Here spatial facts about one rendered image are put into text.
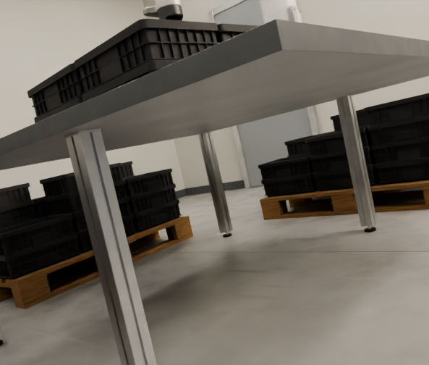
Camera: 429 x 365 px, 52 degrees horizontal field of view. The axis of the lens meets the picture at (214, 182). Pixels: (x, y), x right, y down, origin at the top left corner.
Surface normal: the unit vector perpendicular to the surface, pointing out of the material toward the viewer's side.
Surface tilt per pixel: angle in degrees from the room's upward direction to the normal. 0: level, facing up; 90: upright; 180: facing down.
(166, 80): 90
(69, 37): 90
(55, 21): 90
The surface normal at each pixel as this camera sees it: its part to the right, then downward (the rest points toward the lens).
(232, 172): -0.64, 0.20
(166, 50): 0.69, -0.10
